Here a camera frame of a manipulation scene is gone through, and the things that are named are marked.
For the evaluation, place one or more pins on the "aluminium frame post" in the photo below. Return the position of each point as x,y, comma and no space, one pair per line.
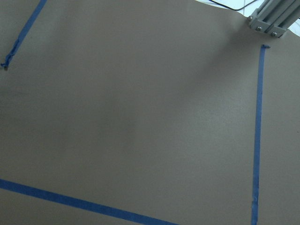
274,17

